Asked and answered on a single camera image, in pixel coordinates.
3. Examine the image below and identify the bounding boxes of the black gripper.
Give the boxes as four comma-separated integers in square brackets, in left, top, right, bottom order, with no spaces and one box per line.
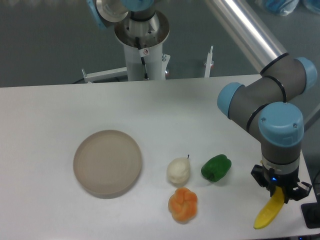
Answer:
[250,159,312,203]

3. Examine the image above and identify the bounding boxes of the yellow banana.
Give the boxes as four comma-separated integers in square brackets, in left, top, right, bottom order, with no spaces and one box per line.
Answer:
[253,186,285,230]

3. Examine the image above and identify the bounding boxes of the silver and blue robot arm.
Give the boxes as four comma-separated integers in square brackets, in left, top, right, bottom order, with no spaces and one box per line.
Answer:
[87,0,318,201]

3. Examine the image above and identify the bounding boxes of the beige round plate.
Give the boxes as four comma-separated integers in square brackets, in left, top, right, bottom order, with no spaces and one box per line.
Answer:
[73,130,143,199]

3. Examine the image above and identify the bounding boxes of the black device at table edge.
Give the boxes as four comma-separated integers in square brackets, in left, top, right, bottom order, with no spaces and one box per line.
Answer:
[300,169,320,229]

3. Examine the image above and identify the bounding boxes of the green bell pepper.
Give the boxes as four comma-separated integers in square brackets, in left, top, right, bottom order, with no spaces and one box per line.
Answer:
[200,154,232,183]

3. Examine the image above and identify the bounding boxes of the orange braided bread roll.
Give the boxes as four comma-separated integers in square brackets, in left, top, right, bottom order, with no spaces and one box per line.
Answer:
[168,187,198,224]

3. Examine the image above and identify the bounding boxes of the white pear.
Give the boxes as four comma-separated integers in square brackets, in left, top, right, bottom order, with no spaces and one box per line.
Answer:
[166,157,191,186]

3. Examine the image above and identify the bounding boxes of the blue plastic bag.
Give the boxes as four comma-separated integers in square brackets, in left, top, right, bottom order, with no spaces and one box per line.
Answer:
[255,0,320,17]

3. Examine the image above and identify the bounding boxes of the white right support bracket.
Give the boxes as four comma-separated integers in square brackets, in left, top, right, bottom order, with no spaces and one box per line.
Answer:
[204,45,214,78]

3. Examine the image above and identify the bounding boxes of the white support bracket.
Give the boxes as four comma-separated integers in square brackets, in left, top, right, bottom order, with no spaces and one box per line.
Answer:
[81,67,127,83]
[204,45,214,78]

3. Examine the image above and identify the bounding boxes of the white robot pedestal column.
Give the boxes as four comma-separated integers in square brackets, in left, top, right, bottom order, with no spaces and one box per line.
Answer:
[114,10,171,81]

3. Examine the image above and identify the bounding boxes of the white left support bracket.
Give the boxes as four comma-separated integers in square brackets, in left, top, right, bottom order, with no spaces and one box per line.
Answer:
[81,67,127,83]

